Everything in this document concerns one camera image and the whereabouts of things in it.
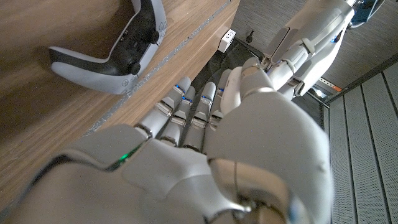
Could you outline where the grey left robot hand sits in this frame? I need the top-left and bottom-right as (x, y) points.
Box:
(261, 0), (357, 102)

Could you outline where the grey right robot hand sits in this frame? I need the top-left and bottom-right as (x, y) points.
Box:
(9, 57), (335, 224)

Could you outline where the white black game controller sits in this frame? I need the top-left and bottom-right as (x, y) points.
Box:
(48, 0), (168, 96)

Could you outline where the white power strip box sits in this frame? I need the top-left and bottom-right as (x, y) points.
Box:
(217, 28), (236, 54)

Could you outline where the black backdrop curtain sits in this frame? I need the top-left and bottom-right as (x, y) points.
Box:
(189, 37), (324, 125)

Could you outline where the grey tape outline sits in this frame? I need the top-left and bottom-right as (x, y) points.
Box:
(83, 0), (234, 136)

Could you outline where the white perforated metal rail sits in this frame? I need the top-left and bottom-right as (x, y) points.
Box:
(315, 77), (343, 94)

